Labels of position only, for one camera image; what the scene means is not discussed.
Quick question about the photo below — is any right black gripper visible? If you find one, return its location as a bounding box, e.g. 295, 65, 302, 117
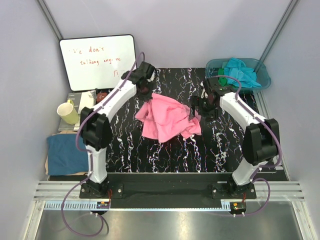
188, 95, 218, 123

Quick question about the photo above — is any pink t shirt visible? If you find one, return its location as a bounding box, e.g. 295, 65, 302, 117
135, 93, 202, 143

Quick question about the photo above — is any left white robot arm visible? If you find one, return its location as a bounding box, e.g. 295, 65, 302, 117
78, 61, 156, 198

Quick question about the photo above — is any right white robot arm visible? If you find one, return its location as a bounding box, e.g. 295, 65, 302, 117
189, 76, 282, 199

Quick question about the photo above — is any green t shirt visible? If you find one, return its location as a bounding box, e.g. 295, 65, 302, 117
217, 68, 232, 87

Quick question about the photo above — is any dark red small box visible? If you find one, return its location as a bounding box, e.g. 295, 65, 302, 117
96, 92, 108, 104

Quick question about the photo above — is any turquoise t shirt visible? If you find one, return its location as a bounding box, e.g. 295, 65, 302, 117
222, 58, 262, 88

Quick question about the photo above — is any black marbled table mat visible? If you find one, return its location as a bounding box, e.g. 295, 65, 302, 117
106, 68, 245, 173

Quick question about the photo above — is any grey white booklet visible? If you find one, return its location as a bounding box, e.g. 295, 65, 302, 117
58, 90, 97, 132

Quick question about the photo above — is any teal plastic basin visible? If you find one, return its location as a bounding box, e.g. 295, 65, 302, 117
205, 58, 271, 93

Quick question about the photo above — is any yellow green mug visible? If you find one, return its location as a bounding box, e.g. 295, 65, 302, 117
56, 99, 79, 125

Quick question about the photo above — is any folded blue t shirt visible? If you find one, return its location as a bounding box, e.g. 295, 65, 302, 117
46, 134, 89, 176

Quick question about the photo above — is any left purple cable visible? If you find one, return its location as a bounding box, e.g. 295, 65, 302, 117
61, 51, 146, 238

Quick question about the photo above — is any purple cable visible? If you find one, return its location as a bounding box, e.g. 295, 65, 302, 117
61, 51, 146, 238
207, 75, 283, 217

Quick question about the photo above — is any white whiteboard black frame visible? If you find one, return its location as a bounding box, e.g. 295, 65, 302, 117
59, 34, 136, 92

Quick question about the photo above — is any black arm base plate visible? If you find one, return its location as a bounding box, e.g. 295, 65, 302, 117
79, 173, 257, 211

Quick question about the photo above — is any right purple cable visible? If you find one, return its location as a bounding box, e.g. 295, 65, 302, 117
207, 75, 283, 217

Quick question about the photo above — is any white slotted cable duct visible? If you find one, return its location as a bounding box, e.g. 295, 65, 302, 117
44, 201, 236, 211

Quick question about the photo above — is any aluminium extrusion rail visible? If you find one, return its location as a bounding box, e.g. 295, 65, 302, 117
34, 181, 305, 202

